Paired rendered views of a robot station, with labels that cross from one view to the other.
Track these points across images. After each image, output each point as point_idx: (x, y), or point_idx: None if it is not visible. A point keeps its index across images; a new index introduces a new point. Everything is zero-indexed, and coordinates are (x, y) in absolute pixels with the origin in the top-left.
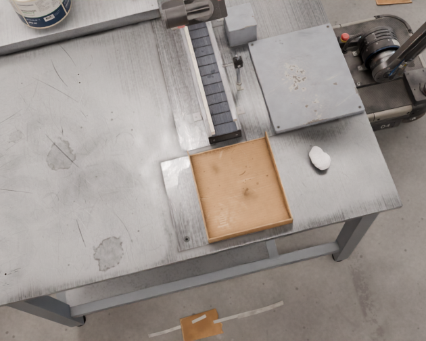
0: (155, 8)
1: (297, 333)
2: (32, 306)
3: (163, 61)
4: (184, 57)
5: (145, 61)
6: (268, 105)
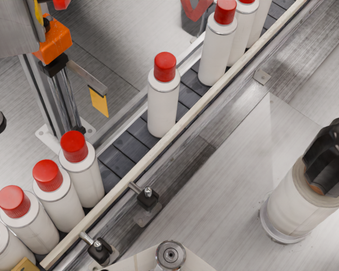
0: (273, 94)
1: None
2: None
3: (322, 56)
4: (294, 38)
5: None
6: None
